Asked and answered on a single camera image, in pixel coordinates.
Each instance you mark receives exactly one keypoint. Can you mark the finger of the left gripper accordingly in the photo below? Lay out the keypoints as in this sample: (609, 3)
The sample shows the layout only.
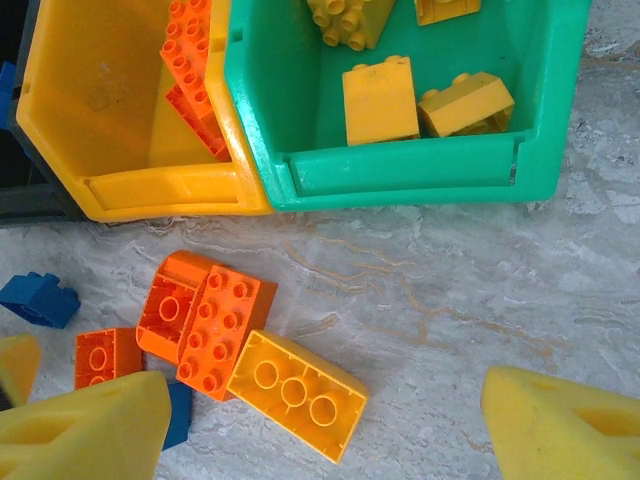
(17, 365)

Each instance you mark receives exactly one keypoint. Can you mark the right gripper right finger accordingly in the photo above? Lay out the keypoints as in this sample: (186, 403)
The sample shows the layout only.
(565, 425)

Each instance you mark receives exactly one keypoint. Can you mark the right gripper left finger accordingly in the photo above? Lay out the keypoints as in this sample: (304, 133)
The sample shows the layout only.
(85, 430)

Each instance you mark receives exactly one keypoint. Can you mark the long orange lego brick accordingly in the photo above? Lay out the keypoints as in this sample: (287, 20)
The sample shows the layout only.
(100, 357)
(200, 130)

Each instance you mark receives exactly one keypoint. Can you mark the small blue lego brick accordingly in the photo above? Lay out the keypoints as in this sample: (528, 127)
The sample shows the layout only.
(40, 300)
(179, 415)

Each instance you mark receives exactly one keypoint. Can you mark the orange lego brick upside down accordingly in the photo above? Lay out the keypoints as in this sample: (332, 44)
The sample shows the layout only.
(167, 305)

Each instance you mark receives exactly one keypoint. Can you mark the black plastic bin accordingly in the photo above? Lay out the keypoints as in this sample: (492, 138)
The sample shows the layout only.
(25, 200)

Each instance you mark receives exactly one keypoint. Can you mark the orange studded lego brick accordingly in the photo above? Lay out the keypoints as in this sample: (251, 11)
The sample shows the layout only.
(225, 330)

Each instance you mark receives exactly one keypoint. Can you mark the long yellow lego brick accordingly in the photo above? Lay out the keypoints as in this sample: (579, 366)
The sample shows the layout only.
(300, 395)

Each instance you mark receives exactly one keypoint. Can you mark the green plastic bin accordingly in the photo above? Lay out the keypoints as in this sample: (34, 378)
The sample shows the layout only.
(400, 175)

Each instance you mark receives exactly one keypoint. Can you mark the yellow plastic bin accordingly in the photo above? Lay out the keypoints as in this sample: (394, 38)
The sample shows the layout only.
(100, 75)

